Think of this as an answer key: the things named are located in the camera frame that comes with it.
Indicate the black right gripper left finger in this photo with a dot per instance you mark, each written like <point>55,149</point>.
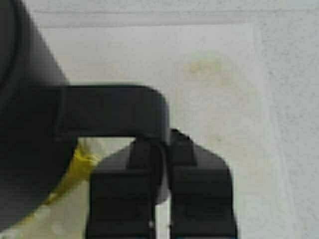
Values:
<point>123,192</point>

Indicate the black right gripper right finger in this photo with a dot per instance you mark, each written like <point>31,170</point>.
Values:
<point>201,188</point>

